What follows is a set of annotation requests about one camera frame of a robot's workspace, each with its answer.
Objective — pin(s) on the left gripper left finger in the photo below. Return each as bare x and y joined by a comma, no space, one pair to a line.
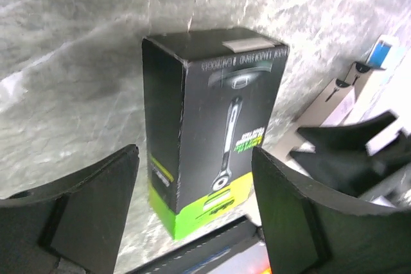
78,218

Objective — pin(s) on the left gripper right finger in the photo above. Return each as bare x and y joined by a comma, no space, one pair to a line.
311,228

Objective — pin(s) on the green black razor box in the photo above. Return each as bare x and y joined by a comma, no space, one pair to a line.
208,99

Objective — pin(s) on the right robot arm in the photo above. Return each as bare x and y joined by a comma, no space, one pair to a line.
360,160

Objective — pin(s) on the white slim box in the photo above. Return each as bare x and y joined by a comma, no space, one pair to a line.
329,108
371,92

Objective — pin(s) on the blue razor blister pack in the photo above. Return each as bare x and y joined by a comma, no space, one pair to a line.
385,53

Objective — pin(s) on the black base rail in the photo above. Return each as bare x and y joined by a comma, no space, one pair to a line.
237,247

